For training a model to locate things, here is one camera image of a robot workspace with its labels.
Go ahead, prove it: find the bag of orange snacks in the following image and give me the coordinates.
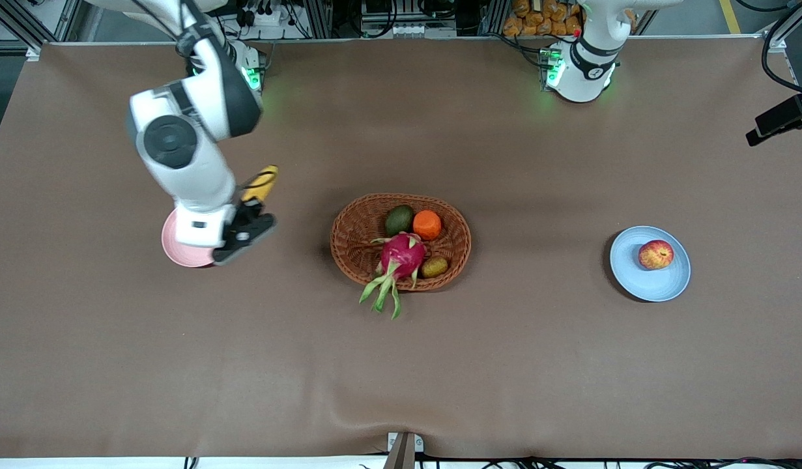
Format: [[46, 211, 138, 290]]
[[503, 0, 584, 37]]

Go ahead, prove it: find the red yellow apple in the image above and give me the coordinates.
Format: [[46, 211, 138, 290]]
[[638, 240, 675, 271]]

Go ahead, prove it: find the pink round plate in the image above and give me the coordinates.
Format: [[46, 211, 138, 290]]
[[162, 208, 216, 268]]

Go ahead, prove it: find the brown wicker basket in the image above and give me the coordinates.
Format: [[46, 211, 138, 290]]
[[330, 193, 472, 292]]

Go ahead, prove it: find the green avocado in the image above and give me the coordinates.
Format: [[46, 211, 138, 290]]
[[384, 205, 416, 237]]

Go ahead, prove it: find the brown table cloth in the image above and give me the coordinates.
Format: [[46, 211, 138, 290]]
[[0, 36, 802, 460]]

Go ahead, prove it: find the yellow banana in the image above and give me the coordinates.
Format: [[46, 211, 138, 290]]
[[241, 165, 279, 204]]

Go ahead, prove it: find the black electronics box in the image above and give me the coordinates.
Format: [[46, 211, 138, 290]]
[[360, 0, 458, 38]]

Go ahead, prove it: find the aluminium frame profile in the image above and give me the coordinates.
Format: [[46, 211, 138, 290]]
[[0, 0, 82, 50], [762, 0, 802, 54]]

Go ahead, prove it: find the white power strip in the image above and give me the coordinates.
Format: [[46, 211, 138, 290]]
[[241, 5, 298, 28]]

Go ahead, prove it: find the grey metal camera mount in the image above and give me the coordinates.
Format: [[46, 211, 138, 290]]
[[384, 432, 425, 469]]

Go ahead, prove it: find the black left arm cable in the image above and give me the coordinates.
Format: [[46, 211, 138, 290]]
[[762, 0, 802, 98]]

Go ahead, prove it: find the light blue round plate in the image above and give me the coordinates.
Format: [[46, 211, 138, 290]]
[[610, 225, 692, 303]]

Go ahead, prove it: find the pink dragon fruit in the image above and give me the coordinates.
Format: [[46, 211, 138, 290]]
[[359, 233, 429, 320]]

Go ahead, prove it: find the orange fruit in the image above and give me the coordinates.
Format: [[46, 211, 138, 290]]
[[412, 210, 442, 241]]

